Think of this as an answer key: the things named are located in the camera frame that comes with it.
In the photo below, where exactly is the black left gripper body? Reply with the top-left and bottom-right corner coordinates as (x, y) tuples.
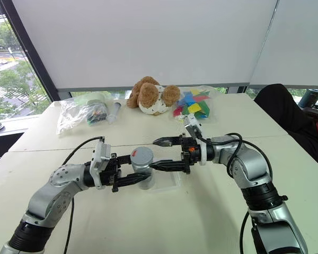
(98, 152), (122, 193)

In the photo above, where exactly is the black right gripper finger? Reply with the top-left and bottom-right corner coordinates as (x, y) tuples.
(148, 159), (187, 172)
(153, 135), (182, 148)

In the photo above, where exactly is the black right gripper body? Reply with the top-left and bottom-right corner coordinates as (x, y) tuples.
(180, 134), (202, 174)

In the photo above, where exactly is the clear jar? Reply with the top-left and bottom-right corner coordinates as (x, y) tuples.
(132, 162), (156, 191)

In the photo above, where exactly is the grey jar lid red mark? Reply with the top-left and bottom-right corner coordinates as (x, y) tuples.
(130, 147), (154, 168)

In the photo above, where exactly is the clear plastic box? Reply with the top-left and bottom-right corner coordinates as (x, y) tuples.
(148, 169), (183, 193)

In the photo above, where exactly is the bag of coloured blocks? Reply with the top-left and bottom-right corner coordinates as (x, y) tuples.
(172, 86), (219, 124)

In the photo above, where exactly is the grey plastic syringe tube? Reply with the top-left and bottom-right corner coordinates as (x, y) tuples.
(107, 102), (122, 124)

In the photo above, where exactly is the brown plush dog toy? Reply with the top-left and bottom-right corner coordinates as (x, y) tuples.
(126, 76), (181, 116)

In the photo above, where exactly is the clear tub of small items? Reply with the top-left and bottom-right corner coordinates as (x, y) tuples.
(86, 104), (109, 128)

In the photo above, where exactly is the crumpled clear plastic bag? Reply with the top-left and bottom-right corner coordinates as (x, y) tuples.
(56, 98), (110, 135)

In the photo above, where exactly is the pale green plastic container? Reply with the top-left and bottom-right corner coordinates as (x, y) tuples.
(74, 91), (108, 107)

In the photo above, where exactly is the black office chair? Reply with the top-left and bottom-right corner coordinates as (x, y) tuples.
(254, 84), (318, 181)

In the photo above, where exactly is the wide white roller blind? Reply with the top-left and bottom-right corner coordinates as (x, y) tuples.
(12, 0), (279, 93)

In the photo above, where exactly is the dark teal mug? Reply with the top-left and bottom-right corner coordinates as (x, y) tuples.
(298, 88), (318, 110)

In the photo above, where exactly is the narrow white roller blind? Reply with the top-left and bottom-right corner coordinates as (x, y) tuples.
(250, 0), (318, 89)

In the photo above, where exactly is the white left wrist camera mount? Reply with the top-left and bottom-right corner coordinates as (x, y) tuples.
(91, 142), (112, 191)

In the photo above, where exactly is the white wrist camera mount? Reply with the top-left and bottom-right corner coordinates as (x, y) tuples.
(184, 113), (208, 166)
(91, 142), (112, 191)

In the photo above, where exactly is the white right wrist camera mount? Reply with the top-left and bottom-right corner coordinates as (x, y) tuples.
(184, 113), (208, 166)

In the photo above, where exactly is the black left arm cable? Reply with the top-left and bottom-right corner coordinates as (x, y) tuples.
(62, 136), (106, 254)

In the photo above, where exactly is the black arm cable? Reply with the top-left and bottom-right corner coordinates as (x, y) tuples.
(196, 132), (273, 254)
(62, 136), (106, 254)

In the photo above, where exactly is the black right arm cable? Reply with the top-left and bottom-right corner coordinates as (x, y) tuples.
(196, 132), (273, 254)

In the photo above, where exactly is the dark window frame post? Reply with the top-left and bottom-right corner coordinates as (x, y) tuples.
(0, 0), (60, 103)

